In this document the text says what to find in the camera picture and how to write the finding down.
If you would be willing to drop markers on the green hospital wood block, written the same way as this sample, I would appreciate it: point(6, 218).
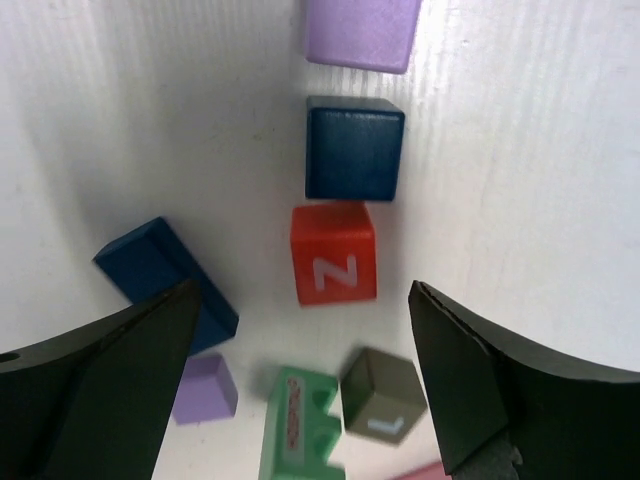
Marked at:
point(300, 434)

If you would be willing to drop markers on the red orange wood cube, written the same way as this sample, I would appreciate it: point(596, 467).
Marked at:
point(333, 248)

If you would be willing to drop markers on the dark blue wood block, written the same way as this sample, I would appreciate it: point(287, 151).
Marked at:
point(150, 259)

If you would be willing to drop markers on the large lilac wood block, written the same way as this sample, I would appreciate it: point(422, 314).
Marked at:
point(368, 35)

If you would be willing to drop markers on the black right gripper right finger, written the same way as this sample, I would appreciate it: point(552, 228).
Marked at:
point(506, 407)

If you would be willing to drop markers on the small dark blue wood cube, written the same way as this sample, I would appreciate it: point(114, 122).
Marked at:
point(353, 148)

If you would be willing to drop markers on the pink plastic box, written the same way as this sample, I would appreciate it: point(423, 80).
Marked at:
point(432, 471)

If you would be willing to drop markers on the brown window wood block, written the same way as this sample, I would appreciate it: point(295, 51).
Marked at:
point(382, 397)

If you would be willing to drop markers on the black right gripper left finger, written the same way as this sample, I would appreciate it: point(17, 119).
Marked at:
point(94, 402)

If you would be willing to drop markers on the small lilac wood block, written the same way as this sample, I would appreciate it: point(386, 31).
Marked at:
point(206, 392)

